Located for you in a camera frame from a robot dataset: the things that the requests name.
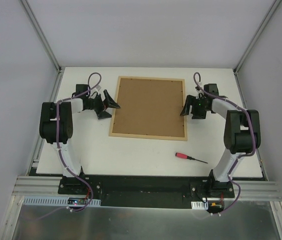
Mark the wooden picture frame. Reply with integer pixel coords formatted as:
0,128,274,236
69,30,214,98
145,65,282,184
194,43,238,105
109,76,188,141

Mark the red handled screwdriver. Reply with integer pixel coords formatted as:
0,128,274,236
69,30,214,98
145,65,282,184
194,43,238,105
175,152,208,164

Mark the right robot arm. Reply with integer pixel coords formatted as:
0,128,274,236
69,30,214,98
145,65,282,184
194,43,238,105
180,83,261,198

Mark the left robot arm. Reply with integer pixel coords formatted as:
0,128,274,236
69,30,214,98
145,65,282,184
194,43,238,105
39,84,120,195

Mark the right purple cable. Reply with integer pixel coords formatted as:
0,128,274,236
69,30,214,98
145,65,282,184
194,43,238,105
193,72,256,221

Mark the purple cable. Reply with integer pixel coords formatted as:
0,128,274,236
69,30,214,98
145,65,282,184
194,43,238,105
30,72,104,221
193,72,256,221

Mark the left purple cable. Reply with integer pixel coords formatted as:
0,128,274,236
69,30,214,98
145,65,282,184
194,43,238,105
30,72,104,221

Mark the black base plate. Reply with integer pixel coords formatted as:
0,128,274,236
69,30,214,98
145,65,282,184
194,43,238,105
58,175,235,209

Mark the right white cable duct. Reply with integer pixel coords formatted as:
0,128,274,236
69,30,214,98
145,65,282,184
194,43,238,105
191,201,209,211

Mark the white cable duct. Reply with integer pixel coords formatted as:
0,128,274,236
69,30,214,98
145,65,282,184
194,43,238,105
191,201,209,211
23,196,101,208

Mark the left aluminium corner post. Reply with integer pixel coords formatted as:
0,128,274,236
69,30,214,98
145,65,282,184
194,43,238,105
19,0,61,73

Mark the aluminium corner post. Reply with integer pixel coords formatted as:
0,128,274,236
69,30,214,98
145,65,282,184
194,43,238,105
19,0,61,73
233,0,282,75

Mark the aluminium rail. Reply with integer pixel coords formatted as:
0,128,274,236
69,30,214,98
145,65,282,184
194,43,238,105
12,174,64,197

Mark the left white cable duct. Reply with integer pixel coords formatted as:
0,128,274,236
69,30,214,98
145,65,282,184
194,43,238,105
23,196,101,208

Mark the right aluminium corner post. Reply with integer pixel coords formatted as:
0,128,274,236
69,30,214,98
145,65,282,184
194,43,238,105
233,0,282,75

